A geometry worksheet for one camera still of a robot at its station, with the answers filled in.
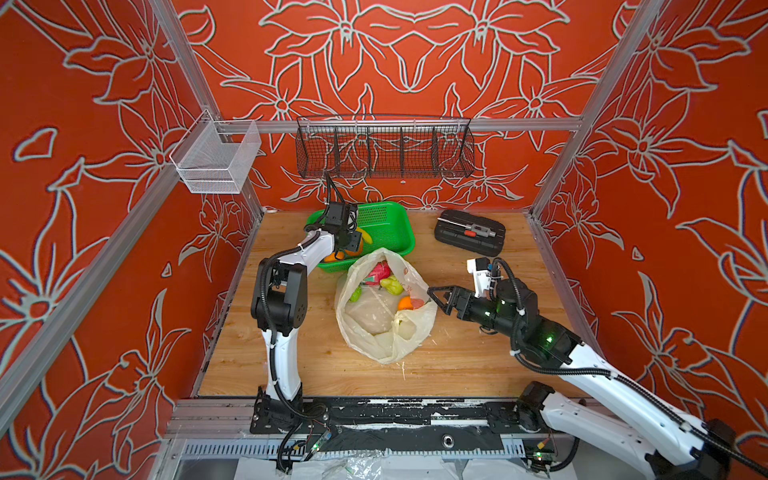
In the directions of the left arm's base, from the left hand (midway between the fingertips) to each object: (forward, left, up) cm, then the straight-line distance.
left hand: (349, 233), depth 100 cm
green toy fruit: (-20, -4, -6) cm, 21 cm away
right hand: (-31, -25, +15) cm, 42 cm away
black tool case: (+5, -43, -2) cm, 43 cm away
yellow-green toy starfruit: (-17, -16, -4) cm, 24 cm away
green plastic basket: (+12, -13, -8) cm, 20 cm away
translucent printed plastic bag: (-23, -13, -10) cm, 28 cm away
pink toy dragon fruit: (-14, -12, -2) cm, 18 cm away
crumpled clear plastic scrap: (-63, -11, -10) cm, 64 cm away
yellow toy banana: (+6, -5, -7) cm, 11 cm away
